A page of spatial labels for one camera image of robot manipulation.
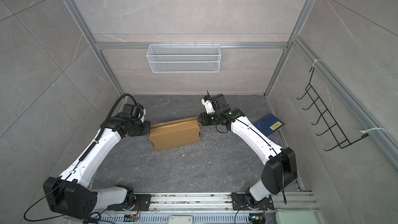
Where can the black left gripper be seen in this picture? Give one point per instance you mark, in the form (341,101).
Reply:
(146,124)

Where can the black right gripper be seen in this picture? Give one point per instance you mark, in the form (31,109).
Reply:
(204,122)

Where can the brown cardboard box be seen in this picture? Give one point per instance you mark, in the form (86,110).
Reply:
(175,133)

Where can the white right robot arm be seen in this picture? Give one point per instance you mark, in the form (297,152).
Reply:
(279,163)

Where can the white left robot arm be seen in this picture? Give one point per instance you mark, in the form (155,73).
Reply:
(69,193)

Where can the green box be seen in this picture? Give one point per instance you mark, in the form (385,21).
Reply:
(296,217)

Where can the blue book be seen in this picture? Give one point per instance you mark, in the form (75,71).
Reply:
(269,124)

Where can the white device bottom edge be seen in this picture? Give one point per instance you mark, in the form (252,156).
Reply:
(180,219)

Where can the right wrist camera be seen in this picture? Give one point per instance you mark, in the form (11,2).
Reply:
(208,105)

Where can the white wire mesh basket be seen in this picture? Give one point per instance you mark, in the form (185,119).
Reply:
(173,58)

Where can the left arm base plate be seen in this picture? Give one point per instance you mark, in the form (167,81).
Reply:
(139,202)

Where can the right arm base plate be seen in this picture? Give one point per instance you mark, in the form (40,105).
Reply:
(245,202)

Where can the black wire hook rack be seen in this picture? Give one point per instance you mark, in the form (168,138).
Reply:
(339,137)

